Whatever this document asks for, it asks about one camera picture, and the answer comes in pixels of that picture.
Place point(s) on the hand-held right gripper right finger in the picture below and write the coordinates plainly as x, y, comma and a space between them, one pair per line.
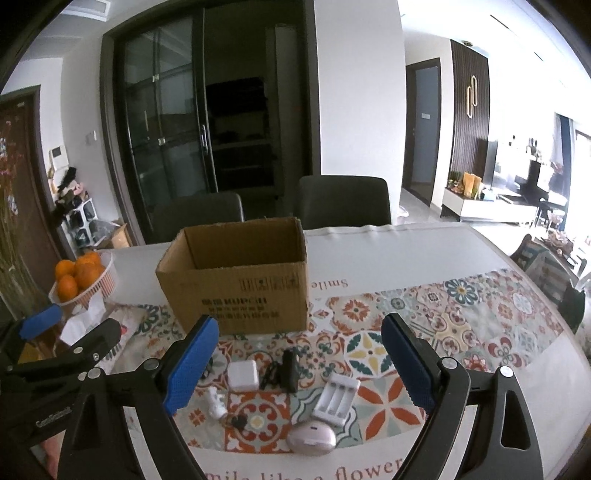
406, 364

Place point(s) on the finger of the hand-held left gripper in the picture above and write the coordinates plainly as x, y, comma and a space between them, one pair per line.
41, 321
94, 339

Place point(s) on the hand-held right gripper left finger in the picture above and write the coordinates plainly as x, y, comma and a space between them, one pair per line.
194, 364

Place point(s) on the white cube charger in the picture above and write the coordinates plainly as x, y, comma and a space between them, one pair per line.
242, 376

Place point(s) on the white battery charger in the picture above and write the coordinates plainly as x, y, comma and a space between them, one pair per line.
337, 399

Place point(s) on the brown cardboard box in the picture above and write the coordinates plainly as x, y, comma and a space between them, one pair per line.
240, 295

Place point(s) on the black power adapter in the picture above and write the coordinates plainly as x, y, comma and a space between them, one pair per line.
291, 371

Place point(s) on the soft tissue packet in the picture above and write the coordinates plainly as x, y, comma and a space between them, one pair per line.
83, 318

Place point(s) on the orange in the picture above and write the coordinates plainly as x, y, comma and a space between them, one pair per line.
67, 286
87, 257
64, 269
90, 275

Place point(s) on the small white plastic fitting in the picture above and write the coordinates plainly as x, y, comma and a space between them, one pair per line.
216, 406

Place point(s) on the white fruit basket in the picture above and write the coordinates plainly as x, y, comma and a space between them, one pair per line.
99, 288

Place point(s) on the small black clip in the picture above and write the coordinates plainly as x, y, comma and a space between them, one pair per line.
238, 421

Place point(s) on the white shoe rack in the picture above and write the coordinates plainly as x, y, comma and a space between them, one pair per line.
81, 226

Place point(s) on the cardboard box on floor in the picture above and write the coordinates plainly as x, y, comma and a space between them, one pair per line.
117, 237

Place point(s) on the pink oval gadget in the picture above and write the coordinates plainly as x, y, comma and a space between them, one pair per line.
309, 438

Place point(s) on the pile of shoes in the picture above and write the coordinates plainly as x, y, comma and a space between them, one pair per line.
69, 187

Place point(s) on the dark dining chair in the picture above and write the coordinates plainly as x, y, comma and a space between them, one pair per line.
198, 217
344, 201

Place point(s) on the white intercom panel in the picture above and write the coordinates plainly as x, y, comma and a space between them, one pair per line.
58, 158

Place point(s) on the dining chair with patterned cushion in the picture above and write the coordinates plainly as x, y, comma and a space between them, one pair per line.
549, 272

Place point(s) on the white media cabinet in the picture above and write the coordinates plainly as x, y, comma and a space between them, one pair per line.
485, 210

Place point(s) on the yellow paper bags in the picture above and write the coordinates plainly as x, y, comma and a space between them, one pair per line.
471, 184

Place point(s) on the television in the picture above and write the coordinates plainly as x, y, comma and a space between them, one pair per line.
490, 166

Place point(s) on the dark glass sliding door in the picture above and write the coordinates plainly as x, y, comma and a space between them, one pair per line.
166, 115

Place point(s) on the grey room door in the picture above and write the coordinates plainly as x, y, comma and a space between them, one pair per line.
425, 129

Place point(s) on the dark slatted wall panel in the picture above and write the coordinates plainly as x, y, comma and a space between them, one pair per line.
480, 138

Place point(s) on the gold wall ornament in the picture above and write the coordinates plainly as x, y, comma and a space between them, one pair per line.
471, 97

